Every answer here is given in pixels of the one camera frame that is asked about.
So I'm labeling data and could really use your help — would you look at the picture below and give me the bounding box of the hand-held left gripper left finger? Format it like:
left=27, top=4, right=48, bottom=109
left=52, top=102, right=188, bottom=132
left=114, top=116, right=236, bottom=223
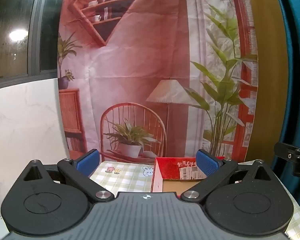
left=22, top=149, right=115, bottom=203

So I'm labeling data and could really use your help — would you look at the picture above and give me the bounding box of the green checked tablecloth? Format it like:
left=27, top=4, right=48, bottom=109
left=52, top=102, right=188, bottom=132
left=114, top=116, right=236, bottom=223
left=0, top=160, right=300, bottom=240

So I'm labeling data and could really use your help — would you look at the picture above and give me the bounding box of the red strawberry print box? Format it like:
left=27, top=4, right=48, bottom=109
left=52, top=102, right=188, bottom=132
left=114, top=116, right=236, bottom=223
left=151, top=157, right=225, bottom=194

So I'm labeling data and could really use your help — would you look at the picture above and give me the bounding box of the printed room scene backdrop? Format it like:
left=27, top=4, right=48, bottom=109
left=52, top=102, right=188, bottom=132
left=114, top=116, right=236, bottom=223
left=57, top=0, right=259, bottom=164

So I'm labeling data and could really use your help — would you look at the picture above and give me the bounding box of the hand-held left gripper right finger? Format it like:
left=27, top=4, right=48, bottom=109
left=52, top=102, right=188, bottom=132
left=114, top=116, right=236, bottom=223
left=181, top=149, right=276, bottom=203

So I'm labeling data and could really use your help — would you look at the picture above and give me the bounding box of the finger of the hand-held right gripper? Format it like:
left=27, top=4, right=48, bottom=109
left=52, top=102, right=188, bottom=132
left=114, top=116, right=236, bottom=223
left=274, top=142, right=300, bottom=178

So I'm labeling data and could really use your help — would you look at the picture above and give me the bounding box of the dark window frame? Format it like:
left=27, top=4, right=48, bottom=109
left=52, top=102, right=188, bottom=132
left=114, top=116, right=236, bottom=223
left=0, top=0, right=65, bottom=92

